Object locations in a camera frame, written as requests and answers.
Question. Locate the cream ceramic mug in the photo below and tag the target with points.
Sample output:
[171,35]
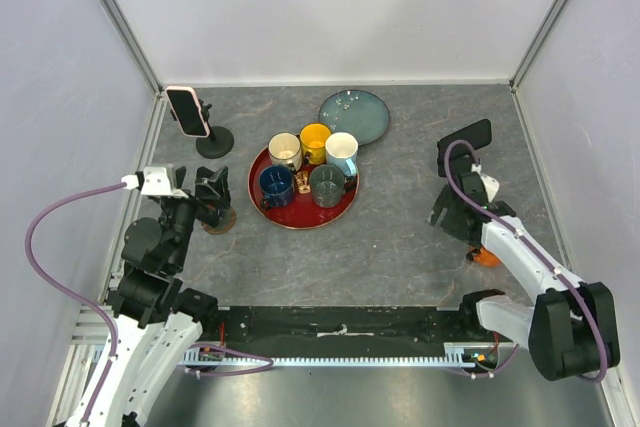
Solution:
[285,150]

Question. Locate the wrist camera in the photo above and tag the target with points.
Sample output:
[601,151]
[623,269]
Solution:
[158,181]
[490,184]

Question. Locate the orange mug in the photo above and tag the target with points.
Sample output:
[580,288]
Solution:
[483,257]

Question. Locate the slotted cable duct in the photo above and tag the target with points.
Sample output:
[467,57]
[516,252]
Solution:
[454,356]

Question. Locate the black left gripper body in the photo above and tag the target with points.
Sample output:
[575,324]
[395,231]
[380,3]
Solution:
[204,205]

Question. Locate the black phone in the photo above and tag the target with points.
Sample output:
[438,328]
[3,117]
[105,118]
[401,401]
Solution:
[478,135]

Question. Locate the grey-green ceramic mug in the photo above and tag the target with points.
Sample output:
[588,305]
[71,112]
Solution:
[327,184]

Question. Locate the black folding phone stand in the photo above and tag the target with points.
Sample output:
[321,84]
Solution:
[461,161]

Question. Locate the phone on wooden-base stand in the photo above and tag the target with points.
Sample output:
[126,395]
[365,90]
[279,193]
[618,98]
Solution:
[203,190]

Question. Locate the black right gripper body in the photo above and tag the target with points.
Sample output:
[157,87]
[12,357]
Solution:
[453,228]

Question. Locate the small gold brown ornament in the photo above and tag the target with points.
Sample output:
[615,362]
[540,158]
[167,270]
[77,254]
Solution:
[302,182]

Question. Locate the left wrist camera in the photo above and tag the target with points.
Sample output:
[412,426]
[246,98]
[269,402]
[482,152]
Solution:
[158,181]

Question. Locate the dark blue mug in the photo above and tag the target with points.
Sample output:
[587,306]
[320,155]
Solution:
[276,186]

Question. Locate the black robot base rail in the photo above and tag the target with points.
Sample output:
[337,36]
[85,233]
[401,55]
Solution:
[343,332]

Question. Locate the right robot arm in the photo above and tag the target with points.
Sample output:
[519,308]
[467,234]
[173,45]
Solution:
[569,328]

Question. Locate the teal ceramic plate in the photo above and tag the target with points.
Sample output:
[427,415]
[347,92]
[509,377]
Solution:
[360,113]

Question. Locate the black round-base phone stand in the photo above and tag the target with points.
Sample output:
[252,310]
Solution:
[219,140]

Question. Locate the light blue mug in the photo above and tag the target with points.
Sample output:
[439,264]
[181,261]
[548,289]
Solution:
[341,151]

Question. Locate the yellow ceramic mug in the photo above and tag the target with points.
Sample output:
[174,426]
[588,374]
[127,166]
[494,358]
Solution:
[313,139]

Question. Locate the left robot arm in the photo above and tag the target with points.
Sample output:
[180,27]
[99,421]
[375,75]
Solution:
[155,321]

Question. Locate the phone in pink case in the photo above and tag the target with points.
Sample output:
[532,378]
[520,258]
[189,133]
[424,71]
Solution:
[188,111]

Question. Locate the round red tray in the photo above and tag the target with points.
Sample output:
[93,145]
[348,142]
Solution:
[302,213]

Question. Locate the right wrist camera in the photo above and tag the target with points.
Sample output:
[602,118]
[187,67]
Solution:
[490,184]

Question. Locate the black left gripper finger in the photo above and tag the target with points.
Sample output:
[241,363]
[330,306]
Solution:
[219,182]
[179,177]

